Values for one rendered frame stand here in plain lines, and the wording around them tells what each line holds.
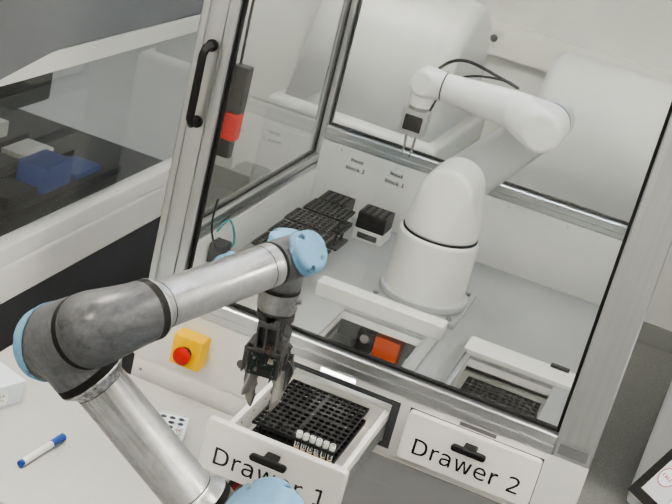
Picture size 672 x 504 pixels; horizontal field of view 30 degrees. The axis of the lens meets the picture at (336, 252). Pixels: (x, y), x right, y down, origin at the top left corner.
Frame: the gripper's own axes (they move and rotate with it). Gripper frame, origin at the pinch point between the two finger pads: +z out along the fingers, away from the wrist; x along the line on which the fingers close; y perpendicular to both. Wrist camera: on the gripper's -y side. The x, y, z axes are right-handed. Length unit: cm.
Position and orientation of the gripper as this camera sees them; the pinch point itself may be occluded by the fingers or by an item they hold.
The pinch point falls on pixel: (262, 400)
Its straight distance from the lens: 241.5
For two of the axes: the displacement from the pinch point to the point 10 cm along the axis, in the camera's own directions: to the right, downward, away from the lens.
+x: 9.5, 2.6, -1.6
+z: -1.8, 9.1, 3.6
